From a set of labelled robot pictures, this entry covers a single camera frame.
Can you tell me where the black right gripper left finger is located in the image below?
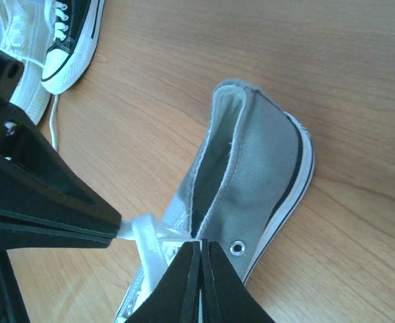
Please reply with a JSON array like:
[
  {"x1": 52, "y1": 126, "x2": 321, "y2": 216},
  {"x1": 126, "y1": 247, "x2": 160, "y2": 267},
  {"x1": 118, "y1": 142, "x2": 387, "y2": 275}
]
[{"x1": 127, "y1": 242, "x2": 201, "y2": 323}]

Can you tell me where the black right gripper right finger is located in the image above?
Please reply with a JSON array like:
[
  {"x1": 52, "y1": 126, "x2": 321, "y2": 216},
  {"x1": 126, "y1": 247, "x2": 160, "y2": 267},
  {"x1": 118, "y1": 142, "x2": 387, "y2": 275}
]
[{"x1": 200, "y1": 240, "x2": 273, "y2": 323}]

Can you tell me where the white lace of grey sneaker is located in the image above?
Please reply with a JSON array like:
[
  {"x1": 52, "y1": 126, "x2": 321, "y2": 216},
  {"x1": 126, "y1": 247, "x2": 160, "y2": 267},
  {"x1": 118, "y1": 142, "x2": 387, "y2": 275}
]
[{"x1": 117, "y1": 213, "x2": 194, "y2": 302}]

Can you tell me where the grey low-top sneaker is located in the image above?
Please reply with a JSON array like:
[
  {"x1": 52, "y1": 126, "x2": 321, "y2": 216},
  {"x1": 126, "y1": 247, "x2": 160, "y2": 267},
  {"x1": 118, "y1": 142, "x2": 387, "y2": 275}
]
[{"x1": 115, "y1": 79, "x2": 315, "y2": 322}]

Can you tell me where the white high-top sneaker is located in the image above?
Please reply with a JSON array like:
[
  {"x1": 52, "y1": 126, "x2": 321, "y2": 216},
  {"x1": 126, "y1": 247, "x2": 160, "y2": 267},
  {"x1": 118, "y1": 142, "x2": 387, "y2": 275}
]
[{"x1": 0, "y1": 0, "x2": 52, "y2": 124}]

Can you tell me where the white lace of black sneaker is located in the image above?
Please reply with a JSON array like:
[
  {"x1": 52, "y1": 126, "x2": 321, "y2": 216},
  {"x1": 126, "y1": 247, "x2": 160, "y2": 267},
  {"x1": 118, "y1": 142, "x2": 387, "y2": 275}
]
[{"x1": 49, "y1": 1, "x2": 69, "y2": 41}]

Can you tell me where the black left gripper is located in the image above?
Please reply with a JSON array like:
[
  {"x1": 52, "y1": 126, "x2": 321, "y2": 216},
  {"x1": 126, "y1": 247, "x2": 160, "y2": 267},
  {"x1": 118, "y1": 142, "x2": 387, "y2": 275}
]
[{"x1": 0, "y1": 53, "x2": 121, "y2": 322}]

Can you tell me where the black high-top sneaker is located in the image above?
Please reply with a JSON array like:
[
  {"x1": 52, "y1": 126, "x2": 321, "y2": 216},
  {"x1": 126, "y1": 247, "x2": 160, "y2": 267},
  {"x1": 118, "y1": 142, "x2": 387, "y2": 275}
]
[{"x1": 41, "y1": 0, "x2": 105, "y2": 94}]

